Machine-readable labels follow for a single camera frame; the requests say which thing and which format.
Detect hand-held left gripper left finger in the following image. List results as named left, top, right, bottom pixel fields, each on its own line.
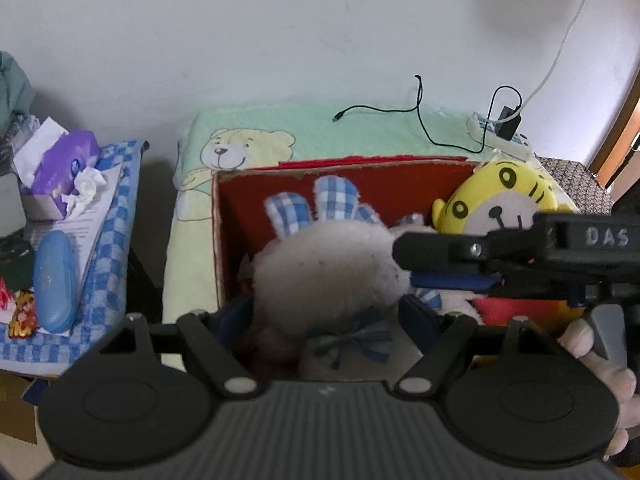
left=97, top=294, right=264, bottom=397

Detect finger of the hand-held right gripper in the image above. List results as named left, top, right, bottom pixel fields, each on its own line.
left=392, top=229, right=506, bottom=272
left=409, top=270, right=507, bottom=294

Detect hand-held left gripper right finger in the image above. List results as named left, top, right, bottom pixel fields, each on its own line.
left=392, top=294, right=557, bottom=397

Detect yellow tiger plush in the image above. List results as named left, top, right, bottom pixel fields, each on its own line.
left=432, top=156, right=585, bottom=328

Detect white plush bunny plaid bow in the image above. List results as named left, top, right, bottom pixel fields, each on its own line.
left=239, top=174, right=444, bottom=382

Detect red cardboard box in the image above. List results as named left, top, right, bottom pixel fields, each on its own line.
left=211, top=154, right=587, bottom=346

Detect person's right hand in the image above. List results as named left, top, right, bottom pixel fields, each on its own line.
left=557, top=317, right=639, bottom=462

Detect brown wicker basket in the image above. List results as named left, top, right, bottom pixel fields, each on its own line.
left=537, top=156, right=617, bottom=217

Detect bear-print towel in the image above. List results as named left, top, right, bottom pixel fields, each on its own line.
left=162, top=102, right=577, bottom=372

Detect white power strip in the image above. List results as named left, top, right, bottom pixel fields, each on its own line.
left=466, top=112, right=537, bottom=159

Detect blue checkered cloth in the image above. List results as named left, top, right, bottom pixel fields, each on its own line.
left=0, top=138, right=152, bottom=377

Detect black charger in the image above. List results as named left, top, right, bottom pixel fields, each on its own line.
left=497, top=104, right=522, bottom=141

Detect white paper sheets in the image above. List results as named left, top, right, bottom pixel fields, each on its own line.
left=24, top=164, right=126, bottom=282

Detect blue glasses case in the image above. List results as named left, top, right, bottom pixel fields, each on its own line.
left=33, top=230, right=79, bottom=334

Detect crumpled white tissue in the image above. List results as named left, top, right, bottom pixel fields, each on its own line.
left=61, top=167, right=109, bottom=219

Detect red yellow snack packet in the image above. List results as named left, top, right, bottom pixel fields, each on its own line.
left=7, top=289, right=40, bottom=339

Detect dark green pouch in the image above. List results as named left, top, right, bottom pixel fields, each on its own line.
left=0, top=227, right=37, bottom=292

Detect brown cardboard box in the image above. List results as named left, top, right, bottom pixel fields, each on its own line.
left=0, top=372, right=57, bottom=445

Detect purple tissue box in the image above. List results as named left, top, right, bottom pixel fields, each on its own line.
left=14, top=117, right=102, bottom=222

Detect green cloth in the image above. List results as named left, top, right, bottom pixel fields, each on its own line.
left=0, top=50, right=39, bottom=132

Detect black cable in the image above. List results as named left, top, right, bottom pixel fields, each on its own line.
left=332, top=74, right=524, bottom=156

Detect wooden door frame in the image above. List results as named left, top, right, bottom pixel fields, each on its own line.
left=587, top=94, right=640, bottom=187

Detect white cable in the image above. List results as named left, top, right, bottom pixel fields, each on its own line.
left=517, top=0, right=604, bottom=112

